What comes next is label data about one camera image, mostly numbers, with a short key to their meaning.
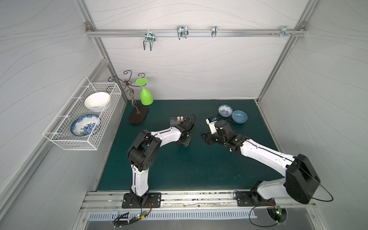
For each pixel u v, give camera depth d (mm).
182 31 760
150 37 783
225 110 1122
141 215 689
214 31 788
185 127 763
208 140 737
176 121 1013
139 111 1109
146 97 923
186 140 864
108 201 749
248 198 704
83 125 640
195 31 776
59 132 567
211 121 744
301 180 418
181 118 957
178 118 958
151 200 733
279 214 703
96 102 734
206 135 739
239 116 1085
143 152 485
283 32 769
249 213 649
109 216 702
